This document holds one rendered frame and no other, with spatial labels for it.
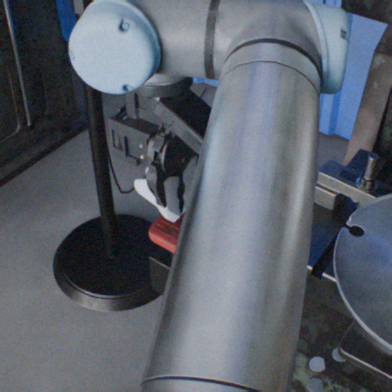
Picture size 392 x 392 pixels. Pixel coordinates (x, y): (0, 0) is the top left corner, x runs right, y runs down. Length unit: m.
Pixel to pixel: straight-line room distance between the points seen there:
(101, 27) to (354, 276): 0.41
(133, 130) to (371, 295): 0.33
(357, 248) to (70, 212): 1.34
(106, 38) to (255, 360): 0.27
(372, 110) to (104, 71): 0.69
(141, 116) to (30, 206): 1.35
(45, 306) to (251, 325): 1.41
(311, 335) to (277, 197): 0.49
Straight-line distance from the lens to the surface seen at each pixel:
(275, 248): 0.28
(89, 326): 1.58
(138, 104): 0.64
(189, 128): 0.60
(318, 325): 0.78
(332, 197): 0.84
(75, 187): 1.99
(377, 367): 0.60
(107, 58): 0.44
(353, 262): 0.68
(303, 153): 0.34
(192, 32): 0.43
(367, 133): 1.06
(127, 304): 1.59
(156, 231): 0.72
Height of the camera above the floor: 1.27
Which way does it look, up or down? 42 degrees down
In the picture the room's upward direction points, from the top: straight up
